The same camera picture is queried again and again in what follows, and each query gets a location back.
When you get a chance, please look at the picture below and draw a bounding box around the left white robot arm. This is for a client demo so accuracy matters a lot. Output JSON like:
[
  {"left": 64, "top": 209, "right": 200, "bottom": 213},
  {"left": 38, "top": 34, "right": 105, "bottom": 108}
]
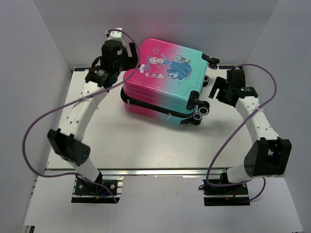
[{"left": 48, "top": 39, "right": 138, "bottom": 194}]

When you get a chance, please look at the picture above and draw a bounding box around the right blue table label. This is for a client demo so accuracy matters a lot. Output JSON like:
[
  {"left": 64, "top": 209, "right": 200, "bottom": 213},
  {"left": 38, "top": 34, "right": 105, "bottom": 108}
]
[{"left": 218, "top": 65, "right": 235, "bottom": 69}]

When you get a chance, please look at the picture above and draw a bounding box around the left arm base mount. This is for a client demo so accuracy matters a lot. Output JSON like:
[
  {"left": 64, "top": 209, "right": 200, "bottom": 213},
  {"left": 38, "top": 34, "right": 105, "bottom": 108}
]
[{"left": 71, "top": 178, "right": 123, "bottom": 204}]

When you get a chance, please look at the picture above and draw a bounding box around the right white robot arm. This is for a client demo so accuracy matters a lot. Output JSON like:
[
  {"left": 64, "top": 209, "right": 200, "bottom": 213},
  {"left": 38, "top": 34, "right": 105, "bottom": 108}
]
[{"left": 207, "top": 68, "right": 292, "bottom": 194}]

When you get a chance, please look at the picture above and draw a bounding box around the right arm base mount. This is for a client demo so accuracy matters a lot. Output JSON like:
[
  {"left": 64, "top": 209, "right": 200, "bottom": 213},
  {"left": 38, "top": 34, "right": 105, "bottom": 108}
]
[{"left": 198, "top": 169, "right": 250, "bottom": 206}]

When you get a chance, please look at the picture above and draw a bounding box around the teal suitcase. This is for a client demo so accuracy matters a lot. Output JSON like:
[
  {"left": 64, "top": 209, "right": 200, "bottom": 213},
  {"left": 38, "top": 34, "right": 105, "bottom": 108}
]
[{"left": 121, "top": 38, "right": 220, "bottom": 125}]

